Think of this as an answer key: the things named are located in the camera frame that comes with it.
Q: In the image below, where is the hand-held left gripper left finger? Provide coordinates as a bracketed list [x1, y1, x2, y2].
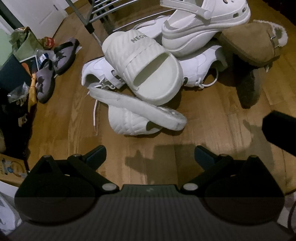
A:
[30, 145, 120, 193]

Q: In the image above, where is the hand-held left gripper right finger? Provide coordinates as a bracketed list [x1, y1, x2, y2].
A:
[179, 146, 271, 194]

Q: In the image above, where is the white ribbed slide sandal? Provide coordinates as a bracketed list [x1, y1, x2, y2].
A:
[89, 86, 187, 136]
[102, 30, 184, 107]

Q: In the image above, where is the white lace-up sneaker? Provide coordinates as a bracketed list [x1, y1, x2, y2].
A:
[81, 56, 126, 91]
[179, 45, 228, 89]

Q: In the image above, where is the white clog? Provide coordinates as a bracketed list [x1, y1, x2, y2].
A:
[160, 0, 251, 57]
[129, 16, 173, 41]

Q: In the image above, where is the metal shoe rack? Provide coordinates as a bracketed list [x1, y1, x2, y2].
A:
[65, 0, 176, 48]

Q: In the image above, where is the black bag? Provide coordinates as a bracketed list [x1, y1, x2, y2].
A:
[0, 89, 38, 161]

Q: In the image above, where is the purple grey sandal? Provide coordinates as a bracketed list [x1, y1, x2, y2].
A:
[35, 60, 56, 104]
[53, 39, 80, 76]

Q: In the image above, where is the printed cardboard box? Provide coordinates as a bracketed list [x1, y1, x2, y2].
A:
[0, 153, 31, 189]

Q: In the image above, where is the yellow packet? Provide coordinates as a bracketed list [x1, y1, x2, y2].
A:
[28, 74, 39, 105]

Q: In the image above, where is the blue white packet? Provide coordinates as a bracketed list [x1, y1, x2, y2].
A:
[37, 50, 56, 67]

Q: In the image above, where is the dark blue box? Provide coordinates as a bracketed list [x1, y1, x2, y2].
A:
[0, 55, 33, 93]

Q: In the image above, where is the red packet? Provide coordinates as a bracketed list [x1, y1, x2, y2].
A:
[42, 36, 56, 49]

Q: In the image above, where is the green bag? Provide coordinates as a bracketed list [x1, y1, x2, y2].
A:
[9, 26, 45, 61]

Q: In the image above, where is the white door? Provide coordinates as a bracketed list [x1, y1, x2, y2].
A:
[22, 0, 68, 39]

